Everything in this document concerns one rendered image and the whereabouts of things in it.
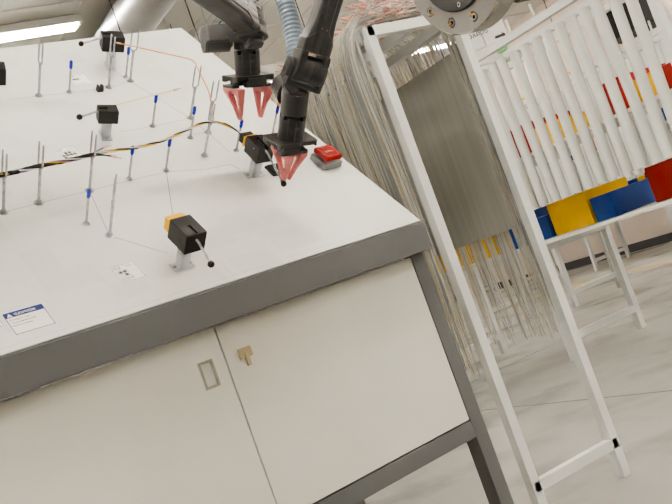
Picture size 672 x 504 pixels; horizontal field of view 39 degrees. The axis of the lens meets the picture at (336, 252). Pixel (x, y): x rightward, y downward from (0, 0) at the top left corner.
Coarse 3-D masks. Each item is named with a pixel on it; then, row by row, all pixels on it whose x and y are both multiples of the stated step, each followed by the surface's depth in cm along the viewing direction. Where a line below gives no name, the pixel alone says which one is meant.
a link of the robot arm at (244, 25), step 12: (192, 0) 180; (204, 0) 181; (216, 0) 182; (228, 0) 185; (240, 0) 190; (216, 12) 187; (228, 12) 188; (240, 12) 190; (252, 12) 195; (228, 24) 194; (240, 24) 194; (252, 24) 195; (264, 24) 201; (240, 36) 199; (264, 36) 201
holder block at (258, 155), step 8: (248, 136) 213; (256, 136) 214; (248, 144) 213; (256, 144) 211; (264, 144) 212; (248, 152) 213; (256, 152) 211; (264, 152) 211; (272, 152) 212; (256, 160) 211; (264, 160) 212
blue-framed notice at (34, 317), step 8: (40, 304) 167; (8, 312) 164; (16, 312) 164; (24, 312) 164; (32, 312) 165; (40, 312) 165; (48, 312) 166; (8, 320) 162; (16, 320) 162; (24, 320) 163; (32, 320) 163; (40, 320) 164; (48, 320) 164; (16, 328) 161; (24, 328) 161; (32, 328) 162
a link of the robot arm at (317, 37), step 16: (320, 0) 191; (336, 0) 191; (320, 16) 191; (336, 16) 192; (304, 32) 194; (320, 32) 192; (304, 48) 192; (320, 48) 193; (304, 64) 192; (320, 64) 194; (304, 80) 195; (320, 80) 195
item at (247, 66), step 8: (240, 56) 208; (248, 56) 208; (256, 56) 209; (240, 64) 208; (248, 64) 208; (256, 64) 209; (240, 72) 209; (248, 72) 208; (256, 72) 209; (264, 72) 215; (224, 80) 210; (232, 80) 207; (240, 80) 208
